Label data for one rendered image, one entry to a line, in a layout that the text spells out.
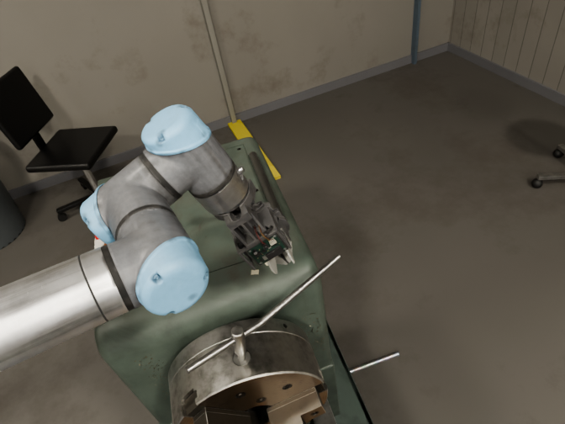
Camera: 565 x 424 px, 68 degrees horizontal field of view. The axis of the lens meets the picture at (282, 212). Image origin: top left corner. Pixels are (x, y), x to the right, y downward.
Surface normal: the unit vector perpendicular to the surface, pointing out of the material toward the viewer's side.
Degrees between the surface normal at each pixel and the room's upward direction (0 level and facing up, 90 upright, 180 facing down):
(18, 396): 0
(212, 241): 0
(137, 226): 14
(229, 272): 0
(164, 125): 19
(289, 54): 90
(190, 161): 84
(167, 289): 90
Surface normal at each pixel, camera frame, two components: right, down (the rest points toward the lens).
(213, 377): -0.39, -0.62
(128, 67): 0.38, 0.59
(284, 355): 0.45, -0.76
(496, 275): -0.14, -0.72
